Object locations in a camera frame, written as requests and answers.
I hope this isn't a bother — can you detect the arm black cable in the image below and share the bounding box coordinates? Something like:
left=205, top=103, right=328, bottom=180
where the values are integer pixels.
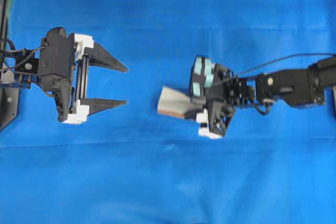
left=0, top=38, right=47, bottom=72
left=212, top=53, right=336, bottom=87

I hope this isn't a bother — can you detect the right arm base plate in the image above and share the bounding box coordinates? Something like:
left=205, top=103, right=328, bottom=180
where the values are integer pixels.
left=332, top=86, right=336, bottom=118

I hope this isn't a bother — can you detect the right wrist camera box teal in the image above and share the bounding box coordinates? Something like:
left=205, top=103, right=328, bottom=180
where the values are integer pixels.
left=189, top=56, right=215, bottom=104

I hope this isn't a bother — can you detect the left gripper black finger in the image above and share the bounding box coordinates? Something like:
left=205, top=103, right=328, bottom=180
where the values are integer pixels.
left=81, top=98, right=127, bottom=115
left=84, top=42, right=129, bottom=72

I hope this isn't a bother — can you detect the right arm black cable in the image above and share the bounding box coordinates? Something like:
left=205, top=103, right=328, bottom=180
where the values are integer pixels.
left=212, top=53, right=336, bottom=87

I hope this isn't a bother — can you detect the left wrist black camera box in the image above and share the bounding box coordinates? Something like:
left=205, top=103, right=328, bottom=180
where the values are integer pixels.
left=38, top=27, right=74, bottom=92

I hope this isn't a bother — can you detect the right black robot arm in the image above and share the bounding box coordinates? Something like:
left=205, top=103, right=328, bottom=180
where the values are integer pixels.
left=182, top=53, right=335, bottom=138

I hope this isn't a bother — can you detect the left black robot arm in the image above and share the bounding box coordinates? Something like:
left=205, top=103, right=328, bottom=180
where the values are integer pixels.
left=1, top=27, right=128, bottom=124

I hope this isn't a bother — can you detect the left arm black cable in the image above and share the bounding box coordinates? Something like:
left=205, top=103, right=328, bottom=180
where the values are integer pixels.
left=0, top=38, right=47, bottom=72

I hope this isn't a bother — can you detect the blue table cloth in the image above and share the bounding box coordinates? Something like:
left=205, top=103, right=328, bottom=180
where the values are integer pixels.
left=1, top=0, right=335, bottom=223

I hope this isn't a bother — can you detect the grey and brown sponge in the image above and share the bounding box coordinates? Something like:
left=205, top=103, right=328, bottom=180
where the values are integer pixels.
left=157, top=86, right=193, bottom=119

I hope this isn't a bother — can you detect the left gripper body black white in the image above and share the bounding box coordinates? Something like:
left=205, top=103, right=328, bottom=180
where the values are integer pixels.
left=54, top=33, right=94, bottom=124

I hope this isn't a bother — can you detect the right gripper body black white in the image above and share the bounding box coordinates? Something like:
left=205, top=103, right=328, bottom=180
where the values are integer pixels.
left=197, top=63, right=236, bottom=139

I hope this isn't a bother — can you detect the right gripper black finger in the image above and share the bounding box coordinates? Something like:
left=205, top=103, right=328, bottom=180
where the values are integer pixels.
left=180, top=99, right=206, bottom=121

